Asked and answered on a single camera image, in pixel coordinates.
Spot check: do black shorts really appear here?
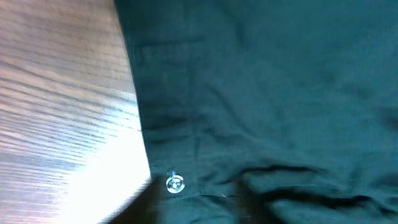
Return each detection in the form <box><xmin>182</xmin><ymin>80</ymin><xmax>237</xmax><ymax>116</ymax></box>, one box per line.
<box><xmin>115</xmin><ymin>0</ymin><xmax>397</xmax><ymax>223</ymax></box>

